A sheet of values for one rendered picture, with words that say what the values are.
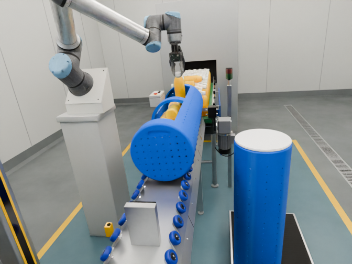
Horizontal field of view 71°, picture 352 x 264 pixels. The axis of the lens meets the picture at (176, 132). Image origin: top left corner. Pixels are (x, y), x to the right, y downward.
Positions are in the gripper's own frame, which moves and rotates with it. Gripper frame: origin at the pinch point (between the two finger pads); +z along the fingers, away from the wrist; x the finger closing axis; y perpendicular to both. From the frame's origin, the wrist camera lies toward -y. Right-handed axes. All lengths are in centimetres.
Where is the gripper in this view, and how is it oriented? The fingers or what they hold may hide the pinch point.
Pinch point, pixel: (178, 74)
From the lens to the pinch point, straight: 166.0
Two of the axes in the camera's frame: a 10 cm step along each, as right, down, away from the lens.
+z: 0.8, 9.3, 3.6
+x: 9.9, -0.2, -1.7
